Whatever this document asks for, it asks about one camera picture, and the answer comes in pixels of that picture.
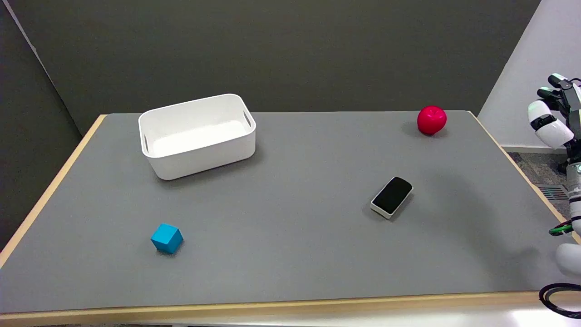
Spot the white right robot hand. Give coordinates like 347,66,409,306
527,74,581,174

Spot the black and white phone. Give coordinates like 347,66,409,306
370,177,414,220

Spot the red apple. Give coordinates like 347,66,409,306
417,105,447,136

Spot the white plastic storage bin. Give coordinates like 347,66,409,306
138,94,256,181

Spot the blue cube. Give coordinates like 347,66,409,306
151,223,184,254

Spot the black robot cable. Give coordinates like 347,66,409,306
539,283,581,318

